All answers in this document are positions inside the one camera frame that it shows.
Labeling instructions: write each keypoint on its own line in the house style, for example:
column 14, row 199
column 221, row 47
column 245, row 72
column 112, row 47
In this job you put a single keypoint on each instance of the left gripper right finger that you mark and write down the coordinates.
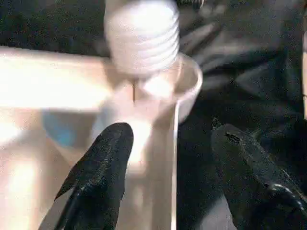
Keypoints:
column 251, row 179

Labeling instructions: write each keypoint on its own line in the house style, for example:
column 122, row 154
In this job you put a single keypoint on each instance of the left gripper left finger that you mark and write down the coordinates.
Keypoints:
column 100, row 172

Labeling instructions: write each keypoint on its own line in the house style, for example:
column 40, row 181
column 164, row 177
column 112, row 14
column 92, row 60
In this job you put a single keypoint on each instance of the white plastic table top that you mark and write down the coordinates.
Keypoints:
column 36, row 79

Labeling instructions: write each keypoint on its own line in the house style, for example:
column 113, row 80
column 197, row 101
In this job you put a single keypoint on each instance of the white plastic table leg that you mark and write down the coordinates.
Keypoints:
column 144, row 36

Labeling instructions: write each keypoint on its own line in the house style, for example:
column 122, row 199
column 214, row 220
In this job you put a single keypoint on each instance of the black glossy mat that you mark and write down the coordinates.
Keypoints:
column 251, row 83

